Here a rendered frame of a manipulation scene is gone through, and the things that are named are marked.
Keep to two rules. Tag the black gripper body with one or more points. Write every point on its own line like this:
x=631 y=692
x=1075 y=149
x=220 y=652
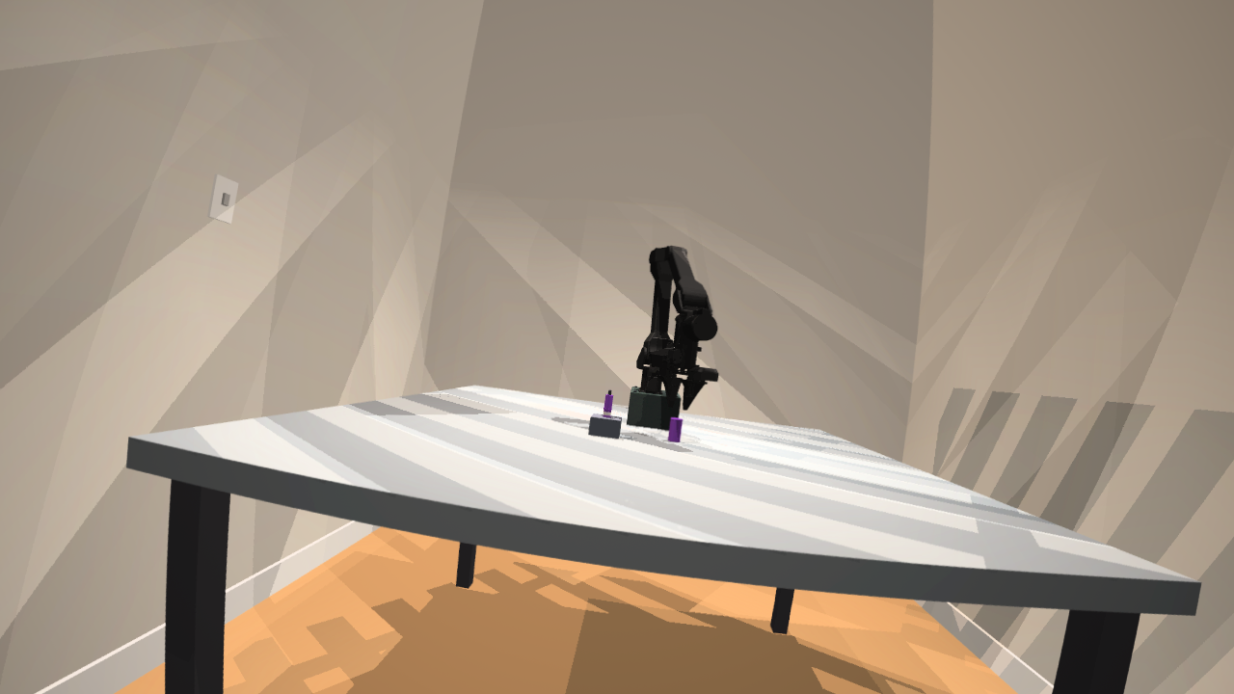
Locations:
x=694 y=371

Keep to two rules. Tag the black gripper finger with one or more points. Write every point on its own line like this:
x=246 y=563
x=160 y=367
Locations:
x=691 y=390
x=672 y=386

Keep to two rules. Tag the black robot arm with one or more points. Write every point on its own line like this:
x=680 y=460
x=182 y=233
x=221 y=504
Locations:
x=694 y=322

